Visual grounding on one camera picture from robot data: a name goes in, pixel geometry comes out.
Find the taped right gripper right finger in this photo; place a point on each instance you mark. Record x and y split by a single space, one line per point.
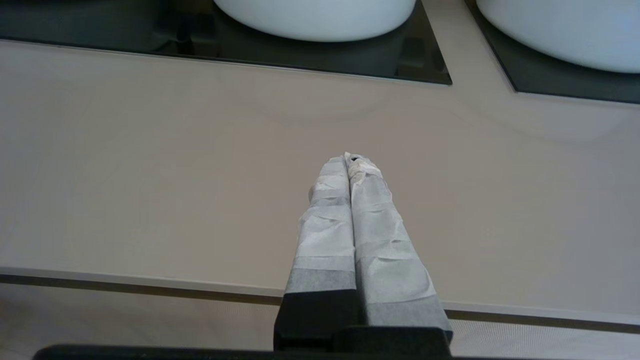
390 270

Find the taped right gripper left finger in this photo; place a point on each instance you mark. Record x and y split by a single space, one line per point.
325 250

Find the white round pot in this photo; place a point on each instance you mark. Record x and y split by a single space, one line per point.
320 20
575 30

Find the large black glass cooktop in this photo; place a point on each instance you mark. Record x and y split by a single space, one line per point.
125 30

